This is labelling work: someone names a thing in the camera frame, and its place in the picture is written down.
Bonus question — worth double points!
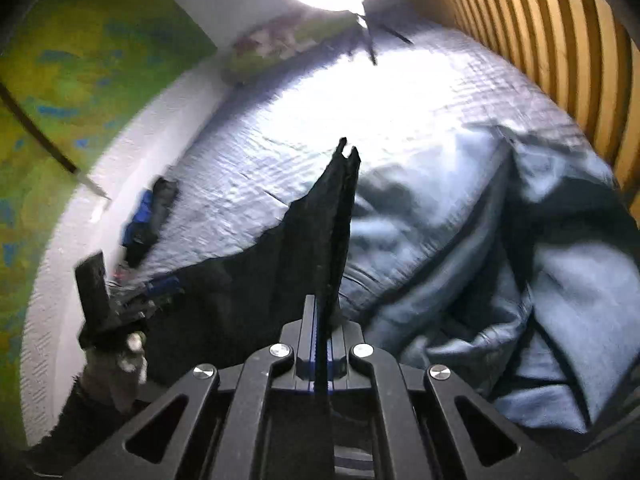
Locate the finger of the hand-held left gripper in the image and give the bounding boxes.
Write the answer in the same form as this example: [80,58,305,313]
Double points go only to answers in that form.
[142,276,186,297]
[117,294,177,320]

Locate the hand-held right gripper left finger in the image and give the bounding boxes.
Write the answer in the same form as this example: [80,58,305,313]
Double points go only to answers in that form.
[65,295,318,480]

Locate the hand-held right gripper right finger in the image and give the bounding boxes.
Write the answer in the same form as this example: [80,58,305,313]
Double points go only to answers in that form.
[327,323,576,480]

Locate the black jacket pink trim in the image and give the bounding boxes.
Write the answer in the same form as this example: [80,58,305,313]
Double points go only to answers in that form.
[45,137,363,480]

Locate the light blue denim jeans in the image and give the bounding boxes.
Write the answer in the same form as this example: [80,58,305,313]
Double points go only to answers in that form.
[340,122,640,436]

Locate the person's left hand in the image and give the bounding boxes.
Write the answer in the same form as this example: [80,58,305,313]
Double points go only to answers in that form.
[85,330,149,413]

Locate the blue garment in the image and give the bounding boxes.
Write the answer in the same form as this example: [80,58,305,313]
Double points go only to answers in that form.
[124,190,156,246]

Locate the pile of dark clothes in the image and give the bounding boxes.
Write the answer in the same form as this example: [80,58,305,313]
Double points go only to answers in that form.
[122,177,181,268]

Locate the black and grey pole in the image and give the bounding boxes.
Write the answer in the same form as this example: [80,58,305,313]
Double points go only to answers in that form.
[0,82,112,202]

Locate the brown patterned folded blanket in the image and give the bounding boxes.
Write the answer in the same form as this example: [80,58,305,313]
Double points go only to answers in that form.
[235,15,321,56]

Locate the black tripod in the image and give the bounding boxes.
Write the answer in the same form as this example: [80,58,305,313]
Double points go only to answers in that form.
[350,7,414,67]

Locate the green map wall poster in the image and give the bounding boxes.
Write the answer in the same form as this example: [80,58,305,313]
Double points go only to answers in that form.
[0,0,218,411]

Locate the wooden slatted bed rail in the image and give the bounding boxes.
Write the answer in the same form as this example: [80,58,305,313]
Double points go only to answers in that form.
[425,0,640,196]

